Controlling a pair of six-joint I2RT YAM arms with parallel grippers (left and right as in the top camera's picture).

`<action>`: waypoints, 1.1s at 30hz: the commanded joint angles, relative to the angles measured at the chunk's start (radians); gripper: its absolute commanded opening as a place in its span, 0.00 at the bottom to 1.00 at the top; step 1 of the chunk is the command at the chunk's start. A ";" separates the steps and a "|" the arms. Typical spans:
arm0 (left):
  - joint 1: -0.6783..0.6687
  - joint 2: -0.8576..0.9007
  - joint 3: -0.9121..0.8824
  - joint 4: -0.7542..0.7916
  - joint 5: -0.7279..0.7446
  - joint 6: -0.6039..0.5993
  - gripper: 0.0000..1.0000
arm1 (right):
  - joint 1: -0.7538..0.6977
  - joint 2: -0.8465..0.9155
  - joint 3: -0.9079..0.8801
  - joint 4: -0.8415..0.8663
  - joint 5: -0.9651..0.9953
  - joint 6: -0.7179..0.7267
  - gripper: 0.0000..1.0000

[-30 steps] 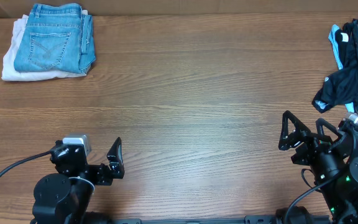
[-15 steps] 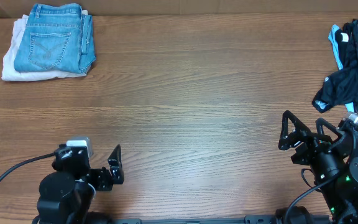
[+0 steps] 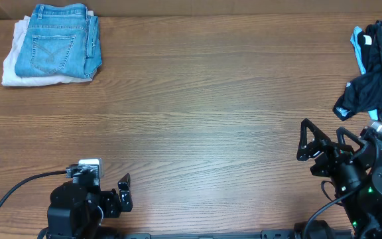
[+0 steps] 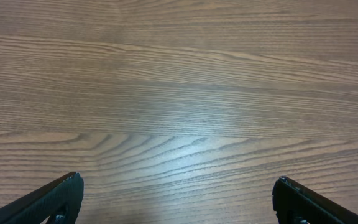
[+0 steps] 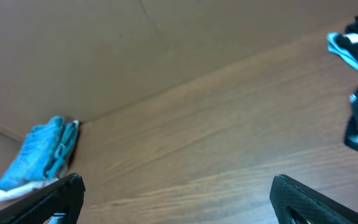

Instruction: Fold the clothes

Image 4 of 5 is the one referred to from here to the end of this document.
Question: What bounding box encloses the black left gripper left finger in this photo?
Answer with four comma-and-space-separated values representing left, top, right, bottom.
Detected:
0, 172, 84, 224

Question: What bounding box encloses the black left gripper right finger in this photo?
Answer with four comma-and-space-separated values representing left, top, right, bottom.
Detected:
272, 176, 358, 224

